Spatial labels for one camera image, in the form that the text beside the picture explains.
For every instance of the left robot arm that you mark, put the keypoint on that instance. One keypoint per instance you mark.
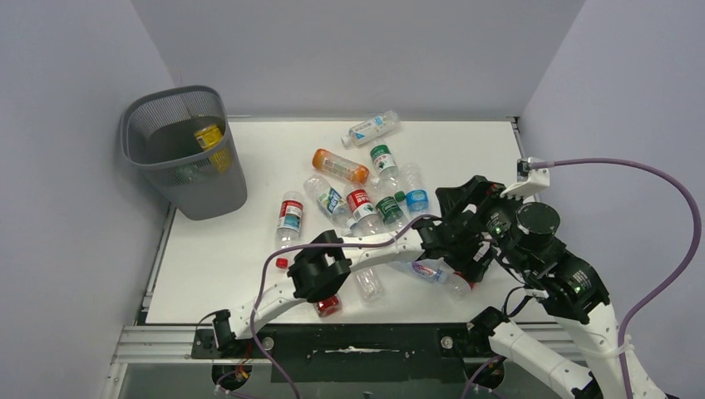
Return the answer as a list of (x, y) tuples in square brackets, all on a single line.
[(321, 267)]

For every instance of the brown tea bottle red base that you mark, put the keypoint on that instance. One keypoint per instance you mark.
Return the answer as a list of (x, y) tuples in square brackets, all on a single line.
[(328, 306)]

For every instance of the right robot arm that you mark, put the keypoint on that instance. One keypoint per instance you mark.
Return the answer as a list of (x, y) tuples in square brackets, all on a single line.
[(575, 296)]

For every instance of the clear bottle red white label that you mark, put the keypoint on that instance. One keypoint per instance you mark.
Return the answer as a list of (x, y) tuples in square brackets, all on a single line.
[(368, 221)]

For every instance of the green tinted bottle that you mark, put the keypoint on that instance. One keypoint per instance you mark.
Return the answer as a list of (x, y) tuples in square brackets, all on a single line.
[(190, 174)]

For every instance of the clear bottle green white label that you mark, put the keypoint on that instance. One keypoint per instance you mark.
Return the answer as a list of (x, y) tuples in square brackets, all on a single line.
[(387, 170)]

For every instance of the clear bottle dark green label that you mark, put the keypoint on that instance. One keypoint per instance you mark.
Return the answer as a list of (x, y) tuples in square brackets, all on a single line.
[(386, 204)]

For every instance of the orange tinted bottle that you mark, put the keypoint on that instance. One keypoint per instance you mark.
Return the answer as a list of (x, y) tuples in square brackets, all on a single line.
[(337, 166)]

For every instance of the clear bottle red teal label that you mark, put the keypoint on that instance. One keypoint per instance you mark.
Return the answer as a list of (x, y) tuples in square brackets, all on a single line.
[(287, 233)]

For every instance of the aluminium frame rail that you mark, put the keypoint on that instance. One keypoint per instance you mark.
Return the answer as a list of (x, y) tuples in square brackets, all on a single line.
[(173, 344)]

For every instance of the grey mesh waste bin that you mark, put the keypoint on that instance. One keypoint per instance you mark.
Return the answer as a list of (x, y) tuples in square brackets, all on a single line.
[(180, 140)]

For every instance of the yellow juice bottle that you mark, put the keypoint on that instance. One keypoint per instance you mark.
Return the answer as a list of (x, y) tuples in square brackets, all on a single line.
[(208, 138)]

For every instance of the clear bottle blue green label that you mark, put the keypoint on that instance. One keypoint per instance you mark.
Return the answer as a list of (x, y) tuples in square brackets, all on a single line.
[(329, 201)]

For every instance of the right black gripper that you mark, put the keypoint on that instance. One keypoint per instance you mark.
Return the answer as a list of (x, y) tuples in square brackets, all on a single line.
[(477, 191)]

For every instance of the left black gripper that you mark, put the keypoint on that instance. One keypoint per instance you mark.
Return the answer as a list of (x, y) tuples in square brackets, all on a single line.
[(467, 267)]

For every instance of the clear unlabelled bottle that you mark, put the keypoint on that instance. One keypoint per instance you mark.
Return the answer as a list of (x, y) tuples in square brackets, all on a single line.
[(369, 285)]

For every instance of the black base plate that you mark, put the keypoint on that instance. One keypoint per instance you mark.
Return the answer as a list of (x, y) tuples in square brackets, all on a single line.
[(442, 352)]

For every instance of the clear blue bottle purple label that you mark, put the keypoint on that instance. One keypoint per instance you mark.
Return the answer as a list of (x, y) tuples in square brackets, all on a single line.
[(428, 270)]

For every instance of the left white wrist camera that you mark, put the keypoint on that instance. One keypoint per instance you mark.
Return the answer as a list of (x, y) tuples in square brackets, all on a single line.
[(484, 256)]

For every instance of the clear bottle white blue label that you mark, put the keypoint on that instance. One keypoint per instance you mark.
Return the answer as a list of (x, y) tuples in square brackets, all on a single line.
[(371, 129)]

